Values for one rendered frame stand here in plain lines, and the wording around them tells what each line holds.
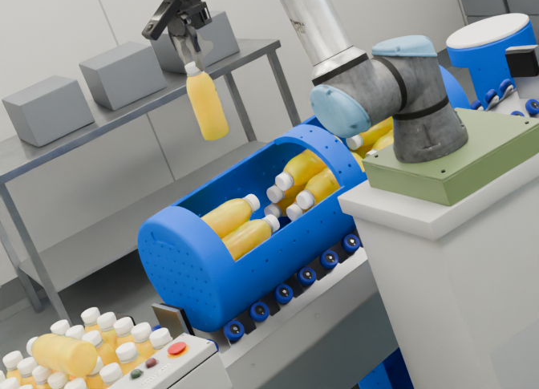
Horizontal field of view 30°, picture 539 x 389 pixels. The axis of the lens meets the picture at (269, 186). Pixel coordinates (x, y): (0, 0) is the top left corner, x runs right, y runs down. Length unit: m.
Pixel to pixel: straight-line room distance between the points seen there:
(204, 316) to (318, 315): 0.27
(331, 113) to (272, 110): 4.25
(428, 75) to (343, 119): 0.20
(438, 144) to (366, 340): 0.64
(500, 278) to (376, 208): 0.28
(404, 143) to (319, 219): 0.34
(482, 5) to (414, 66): 4.31
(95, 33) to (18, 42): 0.42
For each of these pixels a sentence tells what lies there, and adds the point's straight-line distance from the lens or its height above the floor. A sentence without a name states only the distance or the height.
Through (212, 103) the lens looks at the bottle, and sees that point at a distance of 2.44.
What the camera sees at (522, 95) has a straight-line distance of 3.03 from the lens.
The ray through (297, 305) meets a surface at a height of 0.92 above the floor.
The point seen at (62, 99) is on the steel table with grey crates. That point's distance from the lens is 4.83.
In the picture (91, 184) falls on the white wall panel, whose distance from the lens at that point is 5.71.
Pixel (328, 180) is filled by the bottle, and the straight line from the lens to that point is 2.33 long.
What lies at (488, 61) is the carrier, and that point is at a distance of 3.34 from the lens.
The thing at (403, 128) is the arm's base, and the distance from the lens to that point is 1.99.
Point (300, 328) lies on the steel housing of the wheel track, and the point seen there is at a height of 0.88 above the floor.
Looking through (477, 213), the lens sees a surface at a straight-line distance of 1.94.
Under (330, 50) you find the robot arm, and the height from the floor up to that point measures 1.49.
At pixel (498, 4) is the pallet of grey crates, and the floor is 0.48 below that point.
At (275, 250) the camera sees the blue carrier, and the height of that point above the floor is 1.08.
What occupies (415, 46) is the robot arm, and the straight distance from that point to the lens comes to 1.93.
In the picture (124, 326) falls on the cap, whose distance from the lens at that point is 2.09.
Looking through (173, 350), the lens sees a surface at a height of 1.11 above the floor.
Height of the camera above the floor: 1.91
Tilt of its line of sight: 19 degrees down
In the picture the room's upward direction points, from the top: 21 degrees counter-clockwise
